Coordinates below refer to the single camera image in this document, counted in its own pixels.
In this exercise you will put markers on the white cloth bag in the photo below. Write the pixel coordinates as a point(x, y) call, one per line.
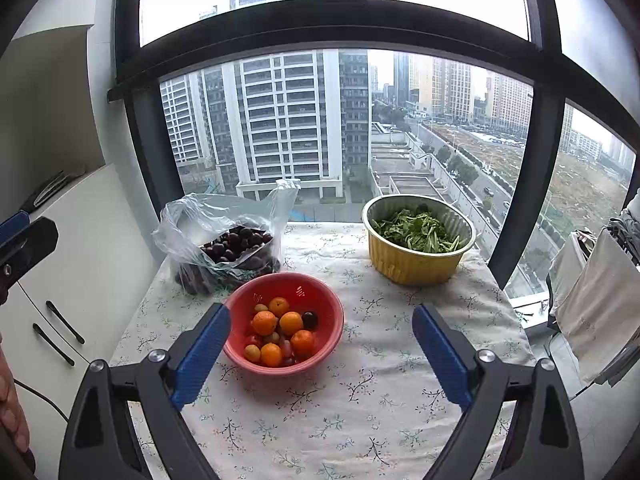
point(594, 295)

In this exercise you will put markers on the floral white tablecloth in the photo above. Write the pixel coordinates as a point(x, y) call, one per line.
point(373, 409)

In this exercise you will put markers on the red plastic colander bowl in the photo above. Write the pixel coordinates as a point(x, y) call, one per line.
point(303, 293)

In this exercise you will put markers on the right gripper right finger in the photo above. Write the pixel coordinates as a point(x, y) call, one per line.
point(542, 441)

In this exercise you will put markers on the large orange mandarin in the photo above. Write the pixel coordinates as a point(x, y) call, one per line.
point(264, 323)

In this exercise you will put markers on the light orange citrus fruit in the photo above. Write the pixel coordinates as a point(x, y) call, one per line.
point(290, 323)

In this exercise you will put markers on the clear plastic bag of cherries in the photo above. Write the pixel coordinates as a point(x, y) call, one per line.
point(216, 241)

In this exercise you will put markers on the small orange kumquat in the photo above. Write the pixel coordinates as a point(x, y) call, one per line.
point(279, 306)

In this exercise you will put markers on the black window frame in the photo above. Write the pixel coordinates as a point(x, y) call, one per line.
point(232, 95)

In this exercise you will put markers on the yellow foil bowl of greens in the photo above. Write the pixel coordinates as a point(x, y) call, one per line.
point(416, 240)

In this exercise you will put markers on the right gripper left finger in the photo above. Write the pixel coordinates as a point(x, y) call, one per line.
point(100, 441)

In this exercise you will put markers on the red tomato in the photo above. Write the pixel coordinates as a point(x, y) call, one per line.
point(253, 339)

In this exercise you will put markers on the dark plum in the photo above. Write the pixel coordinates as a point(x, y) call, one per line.
point(310, 320)

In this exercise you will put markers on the person's left hand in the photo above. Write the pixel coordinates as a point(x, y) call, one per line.
point(13, 419)

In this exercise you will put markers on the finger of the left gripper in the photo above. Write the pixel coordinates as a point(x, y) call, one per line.
point(24, 251)
point(9, 228)

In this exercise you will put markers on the white cabinet with black handles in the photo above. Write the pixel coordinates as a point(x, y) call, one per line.
point(74, 305)

